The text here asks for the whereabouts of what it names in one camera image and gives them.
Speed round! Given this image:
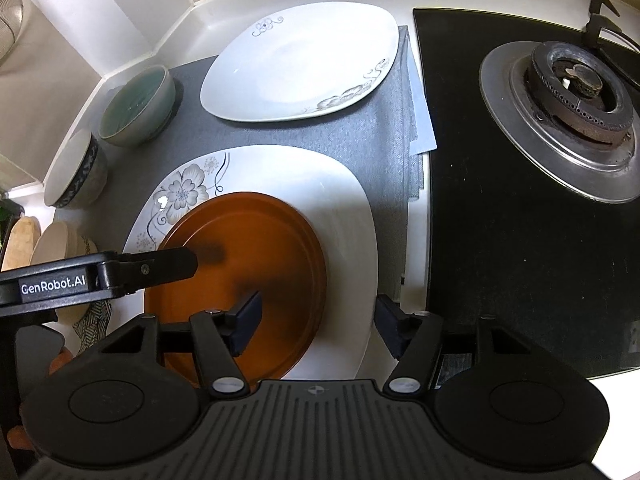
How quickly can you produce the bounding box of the white bowl with blue pattern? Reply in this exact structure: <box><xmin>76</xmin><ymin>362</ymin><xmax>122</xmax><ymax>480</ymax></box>
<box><xmin>44</xmin><ymin>129</ymin><xmax>108</xmax><ymax>209</ymax></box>

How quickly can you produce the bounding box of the white plate with grey flowers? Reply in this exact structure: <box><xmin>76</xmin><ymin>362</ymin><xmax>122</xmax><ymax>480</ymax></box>
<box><xmin>200</xmin><ymin>1</ymin><xmax>401</xmax><ymax>123</ymax></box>

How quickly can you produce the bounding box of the gas burner with steel ring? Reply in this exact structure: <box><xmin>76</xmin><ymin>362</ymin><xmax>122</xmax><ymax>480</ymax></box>
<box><xmin>479</xmin><ymin>40</ymin><xmax>640</xmax><ymax>204</ymax></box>

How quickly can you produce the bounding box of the large white floral plate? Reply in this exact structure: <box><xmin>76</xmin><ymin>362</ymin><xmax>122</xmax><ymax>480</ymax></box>
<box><xmin>121</xmin><ymin>145</ymin><xmax>377</xmax><ymax>381</ymax></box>

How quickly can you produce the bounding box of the pale wooden cutting board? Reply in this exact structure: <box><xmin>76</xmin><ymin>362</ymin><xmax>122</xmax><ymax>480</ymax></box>
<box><xmin>0</xmin><ymin>216</ymin><xmax>43</xmax><ymax>273</ymax></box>

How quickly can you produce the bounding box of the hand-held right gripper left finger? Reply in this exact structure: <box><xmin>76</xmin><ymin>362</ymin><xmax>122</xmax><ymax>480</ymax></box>
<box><xmin>97</xmin><ymin>291</ymin><xmax>263</xmax><ymax>398</ymax></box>

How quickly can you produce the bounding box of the green glazed bowl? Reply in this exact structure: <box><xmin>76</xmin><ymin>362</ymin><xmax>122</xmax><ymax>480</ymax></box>
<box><xmin>97</xmin><ymin>64</ymin><xmax>177</xmax><ymax>148</ymax></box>

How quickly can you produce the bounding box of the black cast iron pan support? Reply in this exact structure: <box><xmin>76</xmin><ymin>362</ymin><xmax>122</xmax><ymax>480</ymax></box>
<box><xmin>586</xmin><ymin>0</ymin><xmax>640</xmax><ymax>53</ymax></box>

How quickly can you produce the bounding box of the orange plate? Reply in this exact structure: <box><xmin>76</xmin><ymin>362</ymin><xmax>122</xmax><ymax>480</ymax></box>
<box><xmin>143</xmin><ymin>191</ymin><xmax>328</xmax><ymax>381</ymax></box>

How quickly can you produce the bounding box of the leaf patterned cloth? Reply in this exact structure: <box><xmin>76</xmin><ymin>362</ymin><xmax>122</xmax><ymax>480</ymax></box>
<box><xmin>71</xmin><ymin>299</ymin><xmax>114</xmax><ymax>357</ymax></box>

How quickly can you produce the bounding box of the metal wire basket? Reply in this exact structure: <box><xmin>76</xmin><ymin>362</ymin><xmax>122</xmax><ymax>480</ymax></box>
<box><xmin>0</xmin><ymin>0</ymin><xmax>25</xmax><ymax>68</ymax></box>

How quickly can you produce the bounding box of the round wooden cutting board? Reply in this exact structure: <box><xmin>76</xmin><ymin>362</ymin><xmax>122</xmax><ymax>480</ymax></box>
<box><xmin>29</xmin><ymin>221</ymin><xmax>99</xmax><ymax>327</ymax></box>

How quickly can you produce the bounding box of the grey cloth mat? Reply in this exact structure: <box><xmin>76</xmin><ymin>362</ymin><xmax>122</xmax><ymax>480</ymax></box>
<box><xmin>52</xmin><ymin>25</ymin><xmax>438</xmax><ymax>311</ymax></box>

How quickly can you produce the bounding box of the black glass gas cooktop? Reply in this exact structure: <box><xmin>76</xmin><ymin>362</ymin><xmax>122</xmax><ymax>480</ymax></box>
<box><xmin>412</xmin><ymin>7</ymin><xmax>640</xmax><ymax>381</ymax></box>

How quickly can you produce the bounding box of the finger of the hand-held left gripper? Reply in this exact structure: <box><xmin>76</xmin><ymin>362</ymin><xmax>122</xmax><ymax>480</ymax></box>
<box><xmin>106</xmin><ymin>246</ymin><xmax>201</xmax><ymax>301</ymax></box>

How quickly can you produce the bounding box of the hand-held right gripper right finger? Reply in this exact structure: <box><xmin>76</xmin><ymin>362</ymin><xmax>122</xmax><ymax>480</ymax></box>
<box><xmin>375</xmin><ymin>294</ymin><xmax>538</xmax><ymax>395</ymax></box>

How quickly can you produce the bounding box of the person's left hand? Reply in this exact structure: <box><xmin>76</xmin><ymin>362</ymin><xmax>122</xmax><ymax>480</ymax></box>
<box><xmin>47</xmin><ymin>347</ymin><xmax>75</xmax><ymax>378</ymax></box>

